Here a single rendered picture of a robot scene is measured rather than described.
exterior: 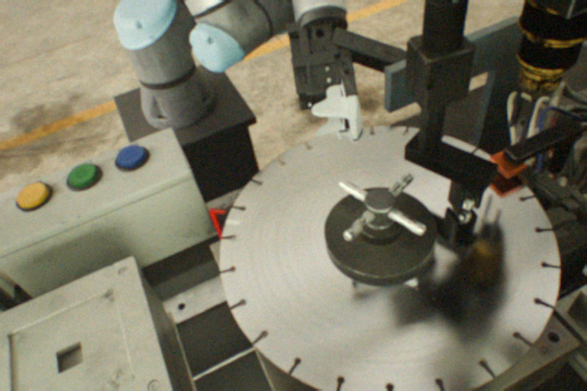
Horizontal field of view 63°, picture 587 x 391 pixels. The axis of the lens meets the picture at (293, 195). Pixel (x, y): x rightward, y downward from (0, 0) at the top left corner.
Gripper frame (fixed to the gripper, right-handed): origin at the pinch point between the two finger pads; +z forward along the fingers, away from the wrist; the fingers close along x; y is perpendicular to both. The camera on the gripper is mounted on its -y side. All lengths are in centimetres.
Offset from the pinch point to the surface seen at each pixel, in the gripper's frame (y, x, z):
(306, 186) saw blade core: 7.2, 11.0, 5.2
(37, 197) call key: 43.8, 3.6, -0.1
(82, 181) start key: 38.0, 2.4, -1.7
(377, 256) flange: 1.3, 17.8, 14.1
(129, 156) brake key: 31.9, 0.3, -4.7
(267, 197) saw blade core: 11.8, 11.6, 5.9
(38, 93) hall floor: 146, -162, -96
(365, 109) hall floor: -17, -138, -50
